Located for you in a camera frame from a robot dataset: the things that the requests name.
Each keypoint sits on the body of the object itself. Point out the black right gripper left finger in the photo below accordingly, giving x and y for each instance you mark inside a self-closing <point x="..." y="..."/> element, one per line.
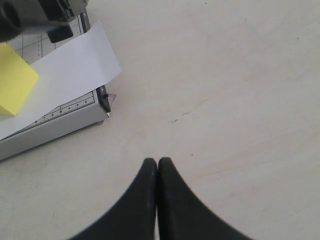
<point x="133" y="216"/>

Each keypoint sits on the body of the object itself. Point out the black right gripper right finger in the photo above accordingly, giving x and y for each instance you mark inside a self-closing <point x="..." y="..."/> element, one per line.
<point x="182" y="215"/>

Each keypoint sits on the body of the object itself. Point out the white paper sheet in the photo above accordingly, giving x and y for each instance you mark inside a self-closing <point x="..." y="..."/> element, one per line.
<point x="71" y="71"/>

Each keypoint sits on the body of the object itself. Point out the yellow foam cube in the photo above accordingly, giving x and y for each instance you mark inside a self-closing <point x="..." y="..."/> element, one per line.
<point x="17" y="79"/>

